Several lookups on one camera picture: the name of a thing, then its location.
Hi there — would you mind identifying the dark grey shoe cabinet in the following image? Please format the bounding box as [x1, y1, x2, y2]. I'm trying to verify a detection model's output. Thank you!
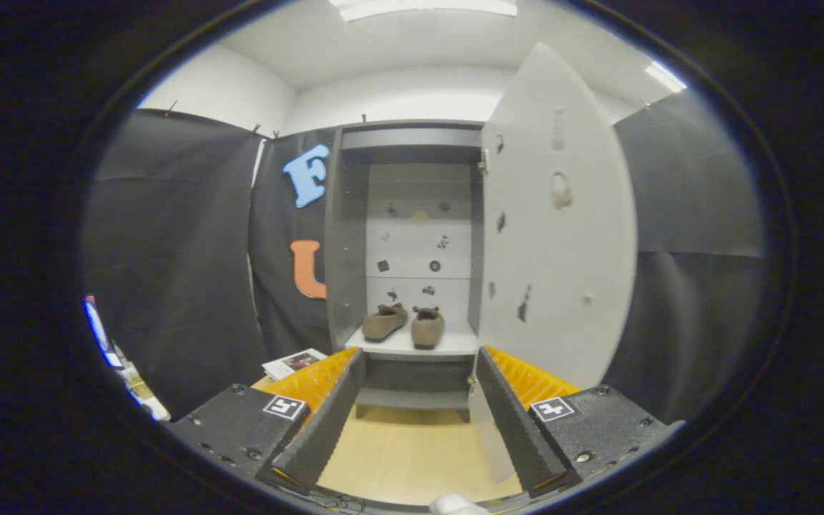
[324, 119, 488, 423]

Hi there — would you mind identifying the black backdrop cloth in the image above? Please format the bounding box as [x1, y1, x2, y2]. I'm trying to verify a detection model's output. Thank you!
[83, 89, 767, 423]

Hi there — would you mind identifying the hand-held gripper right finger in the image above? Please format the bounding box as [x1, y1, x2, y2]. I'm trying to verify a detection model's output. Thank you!
[474, 344, 686, 499]

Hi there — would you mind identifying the blurred white and blue clutter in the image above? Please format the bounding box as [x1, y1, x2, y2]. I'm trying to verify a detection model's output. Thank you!
[83, 295, 171, 421]

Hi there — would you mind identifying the brown fuzzy shoe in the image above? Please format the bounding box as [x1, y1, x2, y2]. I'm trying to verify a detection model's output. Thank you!
[363, 303, 409, 343]
[411, 306, 446, 350]

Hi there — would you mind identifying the small ceiling light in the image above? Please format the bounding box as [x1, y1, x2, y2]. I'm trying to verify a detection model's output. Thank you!
[644, 61, 688, 94]

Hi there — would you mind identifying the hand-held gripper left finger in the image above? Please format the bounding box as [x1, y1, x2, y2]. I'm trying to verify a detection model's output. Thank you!
[169, 347, 368, 495]

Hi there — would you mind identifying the long ceiling light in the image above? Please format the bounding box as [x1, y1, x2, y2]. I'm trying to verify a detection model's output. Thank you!
[328, 0, 519, 22]

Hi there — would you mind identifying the light grey shoe cabinet door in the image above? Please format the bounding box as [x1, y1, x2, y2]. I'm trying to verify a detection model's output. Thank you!
[469, 41, 639, 486]

